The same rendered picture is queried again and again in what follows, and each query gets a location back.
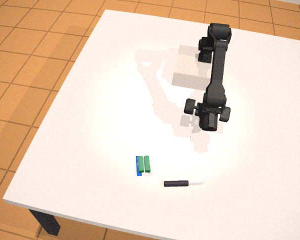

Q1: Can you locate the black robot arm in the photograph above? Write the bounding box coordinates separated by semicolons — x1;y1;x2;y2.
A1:
198;23;232;132

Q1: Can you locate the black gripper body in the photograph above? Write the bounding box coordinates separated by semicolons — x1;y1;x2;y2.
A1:
184;98;231;123

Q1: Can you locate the black-handled screwdriver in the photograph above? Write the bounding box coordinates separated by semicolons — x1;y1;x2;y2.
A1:
164;180;205;187

